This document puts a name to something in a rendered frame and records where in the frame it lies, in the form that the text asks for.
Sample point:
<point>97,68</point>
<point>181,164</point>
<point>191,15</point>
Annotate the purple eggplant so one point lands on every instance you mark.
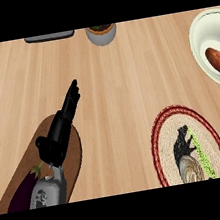
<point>20,198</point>

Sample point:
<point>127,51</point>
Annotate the dark grey flat object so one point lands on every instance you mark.
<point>49,36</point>

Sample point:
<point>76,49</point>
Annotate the grey pot with orange rim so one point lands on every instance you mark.
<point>102,38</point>

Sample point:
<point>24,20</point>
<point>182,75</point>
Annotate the oval placemat with red rim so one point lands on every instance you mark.
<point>167,160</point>

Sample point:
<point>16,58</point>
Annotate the white bowl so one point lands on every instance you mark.
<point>203,32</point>

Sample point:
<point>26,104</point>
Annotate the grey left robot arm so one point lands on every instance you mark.
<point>48,192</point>

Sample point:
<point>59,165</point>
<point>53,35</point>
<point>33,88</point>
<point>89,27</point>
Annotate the orange-brown sweet potato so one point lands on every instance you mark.
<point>219,61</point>

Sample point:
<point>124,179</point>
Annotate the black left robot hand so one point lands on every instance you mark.
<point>60,134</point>

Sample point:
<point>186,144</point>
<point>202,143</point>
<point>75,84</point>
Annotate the brown wooden cutting board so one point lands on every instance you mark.
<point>74,155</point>

